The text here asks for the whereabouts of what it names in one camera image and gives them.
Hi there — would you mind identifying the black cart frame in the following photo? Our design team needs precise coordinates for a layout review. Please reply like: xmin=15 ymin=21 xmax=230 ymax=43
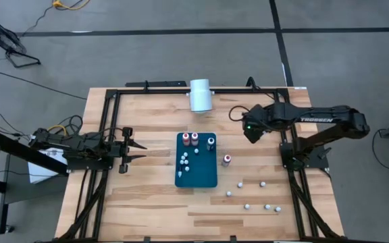
xmin=0 ymin=128 xmax=70 ymax=236

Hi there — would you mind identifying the blue plastic bin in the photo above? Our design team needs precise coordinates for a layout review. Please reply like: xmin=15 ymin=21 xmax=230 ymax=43
xmin=174 ymin=132 xmax=218 ymax=189

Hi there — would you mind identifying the yellow cable with plug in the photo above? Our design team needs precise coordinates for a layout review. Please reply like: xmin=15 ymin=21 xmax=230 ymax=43
xmin=51 ymin=0 xmax=93 ymax=11

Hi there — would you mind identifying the yellow cable loop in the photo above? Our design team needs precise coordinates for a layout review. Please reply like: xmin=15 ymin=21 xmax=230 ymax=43
xmin=47 ymin=124 xmax=68 ymax=136

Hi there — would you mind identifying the white cylinder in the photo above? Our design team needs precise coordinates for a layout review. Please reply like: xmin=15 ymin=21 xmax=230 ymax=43
xmin=188 ymin=78 xmax=214 ymax=113

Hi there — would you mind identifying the white paper box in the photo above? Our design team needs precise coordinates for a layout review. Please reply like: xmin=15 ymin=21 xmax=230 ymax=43
xmin=28 ymin=148 xmax=69 ymax=185

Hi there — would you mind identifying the black power cable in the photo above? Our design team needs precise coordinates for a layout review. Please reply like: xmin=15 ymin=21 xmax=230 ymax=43
xmin=246 ymin=76 xmax=283 ymax=102

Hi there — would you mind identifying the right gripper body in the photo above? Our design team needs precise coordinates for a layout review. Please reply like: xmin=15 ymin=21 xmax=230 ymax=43
xmin=241 ymin=103 xmax=271 ymax=144

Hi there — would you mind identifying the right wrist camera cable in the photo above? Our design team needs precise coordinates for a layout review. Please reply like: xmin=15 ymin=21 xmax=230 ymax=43
xmin=228 ymin=105 xmax=250 ymax=123

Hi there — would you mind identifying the black power strip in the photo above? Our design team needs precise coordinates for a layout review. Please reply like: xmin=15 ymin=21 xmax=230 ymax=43
xmin=125 ymin=80 xmax=188 ymax=88

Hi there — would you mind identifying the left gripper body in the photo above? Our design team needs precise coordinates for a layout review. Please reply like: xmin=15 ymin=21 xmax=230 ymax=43
xmin=111 ymin=126 xmax=134 ymax=175

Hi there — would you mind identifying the long thin black cable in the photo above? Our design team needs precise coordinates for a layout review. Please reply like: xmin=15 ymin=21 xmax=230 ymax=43
xmin=0 ymin=72 xmax=87 ymax=101

